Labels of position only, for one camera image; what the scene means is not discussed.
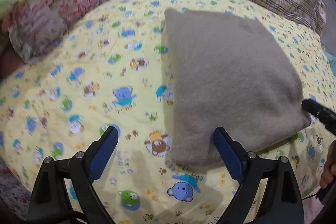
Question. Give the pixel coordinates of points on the right hand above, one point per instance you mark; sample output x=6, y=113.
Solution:
x=328, y=174

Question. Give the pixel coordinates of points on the yellow bear print quilt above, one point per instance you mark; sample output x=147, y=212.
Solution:
x=114, y=69

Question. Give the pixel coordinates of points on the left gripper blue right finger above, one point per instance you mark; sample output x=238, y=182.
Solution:
x=281, y=202

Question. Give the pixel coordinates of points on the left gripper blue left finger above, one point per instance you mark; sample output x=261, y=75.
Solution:
x=63, y=191

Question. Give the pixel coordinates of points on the beige fleece garment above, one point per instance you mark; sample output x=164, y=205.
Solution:
x=229, y=72

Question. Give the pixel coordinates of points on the floral ruffled pillow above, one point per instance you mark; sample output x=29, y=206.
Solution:
x=35, y=26

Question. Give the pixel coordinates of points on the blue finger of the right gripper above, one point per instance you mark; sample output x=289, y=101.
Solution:
x=310, y=106

